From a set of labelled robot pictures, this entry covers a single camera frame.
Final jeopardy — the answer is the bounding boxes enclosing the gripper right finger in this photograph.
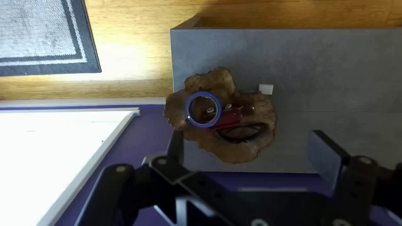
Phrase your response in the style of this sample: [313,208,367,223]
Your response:
[306,129,402,226]

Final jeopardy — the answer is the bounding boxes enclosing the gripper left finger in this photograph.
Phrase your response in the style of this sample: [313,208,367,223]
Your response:
[75,130,240,226]

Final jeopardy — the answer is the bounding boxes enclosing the blue masking tape roll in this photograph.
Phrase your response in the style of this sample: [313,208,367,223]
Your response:
[185,91,222,128]

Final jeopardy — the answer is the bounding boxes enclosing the purple mat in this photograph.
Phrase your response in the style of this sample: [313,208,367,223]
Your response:
[0,104,402,226]

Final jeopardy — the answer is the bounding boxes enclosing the red and black scissors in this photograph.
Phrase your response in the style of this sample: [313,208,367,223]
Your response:
[206,104,263,144]

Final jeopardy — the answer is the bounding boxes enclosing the brown burl wood slab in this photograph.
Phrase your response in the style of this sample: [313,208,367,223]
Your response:
[163,66,278,164]

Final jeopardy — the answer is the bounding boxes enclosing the grey rug with dark border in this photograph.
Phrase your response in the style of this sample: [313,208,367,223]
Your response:
[0,0,102,77]

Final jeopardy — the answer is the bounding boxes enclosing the white board with grey frame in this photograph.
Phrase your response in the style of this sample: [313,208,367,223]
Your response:
[0,107,141,226]

